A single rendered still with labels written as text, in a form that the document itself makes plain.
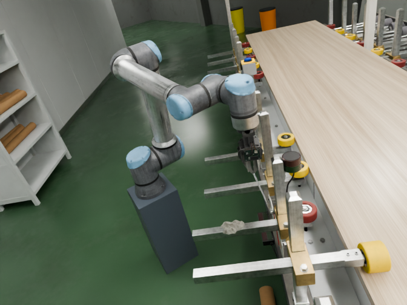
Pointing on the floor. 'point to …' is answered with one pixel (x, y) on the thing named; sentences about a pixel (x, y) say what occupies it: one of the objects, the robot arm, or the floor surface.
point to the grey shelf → (6, 71)
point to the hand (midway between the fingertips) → (252, 169)
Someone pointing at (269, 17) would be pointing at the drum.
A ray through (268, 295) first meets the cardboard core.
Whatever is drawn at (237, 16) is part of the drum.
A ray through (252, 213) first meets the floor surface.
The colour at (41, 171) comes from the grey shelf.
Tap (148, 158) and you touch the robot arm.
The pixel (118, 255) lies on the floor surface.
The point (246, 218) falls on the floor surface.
